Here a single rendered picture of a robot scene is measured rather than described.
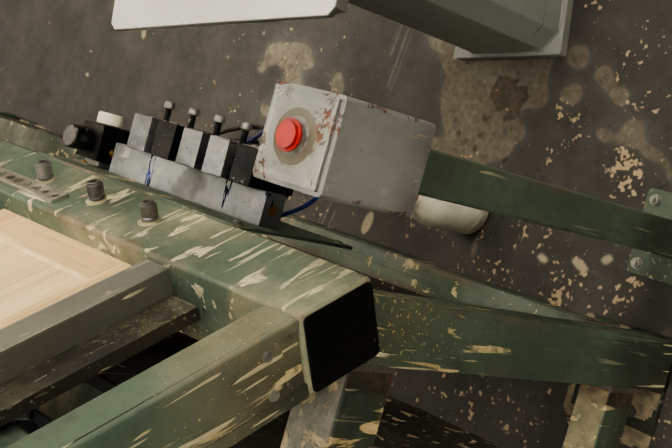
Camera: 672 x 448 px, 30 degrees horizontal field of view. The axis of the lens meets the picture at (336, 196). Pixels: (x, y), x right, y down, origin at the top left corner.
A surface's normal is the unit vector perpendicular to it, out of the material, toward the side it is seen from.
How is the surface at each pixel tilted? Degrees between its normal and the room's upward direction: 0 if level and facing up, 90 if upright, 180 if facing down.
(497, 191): 90
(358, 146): 90
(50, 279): 59
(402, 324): 90
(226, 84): 0
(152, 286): 90
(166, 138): 0
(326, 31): 0
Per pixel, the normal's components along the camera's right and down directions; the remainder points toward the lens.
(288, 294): -0.11, -0.91
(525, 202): 0.69, 0.22
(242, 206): -0.67, -0.15
